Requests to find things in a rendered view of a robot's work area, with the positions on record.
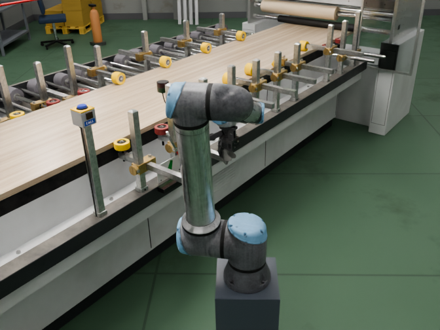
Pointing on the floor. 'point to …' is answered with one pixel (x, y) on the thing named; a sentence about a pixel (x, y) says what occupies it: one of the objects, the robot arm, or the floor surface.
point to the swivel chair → (52, 24)
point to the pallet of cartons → (74, 16)
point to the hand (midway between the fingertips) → (224, 161)
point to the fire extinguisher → (95, 27)
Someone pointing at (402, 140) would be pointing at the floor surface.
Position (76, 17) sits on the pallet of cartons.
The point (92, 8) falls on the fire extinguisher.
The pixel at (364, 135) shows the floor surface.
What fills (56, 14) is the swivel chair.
